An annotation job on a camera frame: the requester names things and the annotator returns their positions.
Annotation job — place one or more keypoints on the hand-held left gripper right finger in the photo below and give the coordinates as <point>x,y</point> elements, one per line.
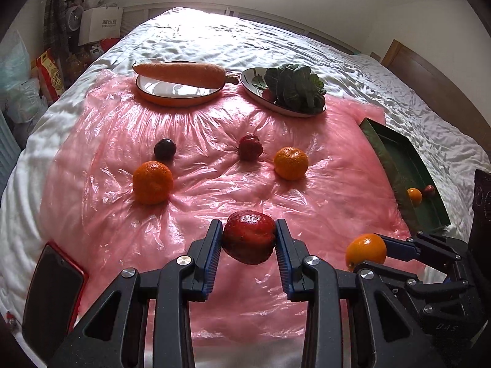
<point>284,255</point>

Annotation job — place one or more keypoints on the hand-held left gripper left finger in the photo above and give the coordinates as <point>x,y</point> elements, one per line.
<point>212,255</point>

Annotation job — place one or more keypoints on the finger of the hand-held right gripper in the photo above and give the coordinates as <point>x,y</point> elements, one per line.
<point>399,248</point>
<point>406,280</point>

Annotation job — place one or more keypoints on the large red apple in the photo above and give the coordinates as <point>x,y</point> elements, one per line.
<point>249,237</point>

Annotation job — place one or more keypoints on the green rectangular tray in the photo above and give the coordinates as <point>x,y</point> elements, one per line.
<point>402,161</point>

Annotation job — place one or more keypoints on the small orange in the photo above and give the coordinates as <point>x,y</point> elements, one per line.
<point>414,195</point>

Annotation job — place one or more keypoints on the small red fruit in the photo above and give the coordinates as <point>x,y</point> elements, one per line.
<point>429,190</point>

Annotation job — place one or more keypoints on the pink plastic sheet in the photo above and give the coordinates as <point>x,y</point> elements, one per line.
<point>214,184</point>

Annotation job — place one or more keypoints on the small red apple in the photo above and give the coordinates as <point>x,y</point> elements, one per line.
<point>250,147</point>

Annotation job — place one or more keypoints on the dark purple plum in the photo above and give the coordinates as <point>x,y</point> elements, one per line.
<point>165,148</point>

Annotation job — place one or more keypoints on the red radish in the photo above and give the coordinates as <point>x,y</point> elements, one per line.
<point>268,94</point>

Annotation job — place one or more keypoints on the orange rimmed white plate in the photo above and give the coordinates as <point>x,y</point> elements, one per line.
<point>172,92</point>

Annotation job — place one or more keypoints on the phone in red case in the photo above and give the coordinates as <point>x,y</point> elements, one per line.
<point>50,299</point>

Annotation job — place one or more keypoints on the wooden headboard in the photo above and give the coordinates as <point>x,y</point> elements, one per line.
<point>437,84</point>

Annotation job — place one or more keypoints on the dark green leafy vegetable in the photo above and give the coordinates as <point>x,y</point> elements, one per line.
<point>297,86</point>

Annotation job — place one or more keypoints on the leaf patterned white plate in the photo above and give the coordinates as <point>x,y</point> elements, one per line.
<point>253,84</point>

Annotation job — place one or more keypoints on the large carrot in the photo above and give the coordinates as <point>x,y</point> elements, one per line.
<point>180,73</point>

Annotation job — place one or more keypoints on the white bed blanket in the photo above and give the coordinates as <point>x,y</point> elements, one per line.
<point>238,38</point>

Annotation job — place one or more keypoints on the yellow orange packet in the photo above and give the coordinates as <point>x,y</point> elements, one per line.
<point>50,73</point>

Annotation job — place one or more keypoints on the white paper bag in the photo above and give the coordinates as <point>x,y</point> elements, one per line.
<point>100,25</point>

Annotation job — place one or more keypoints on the clear plastic bag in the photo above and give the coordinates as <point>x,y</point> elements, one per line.
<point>14,65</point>

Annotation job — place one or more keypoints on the small white fan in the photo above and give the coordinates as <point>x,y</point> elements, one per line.
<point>73,17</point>

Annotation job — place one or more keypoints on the plaid hanging cloth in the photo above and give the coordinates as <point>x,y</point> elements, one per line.
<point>54,7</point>

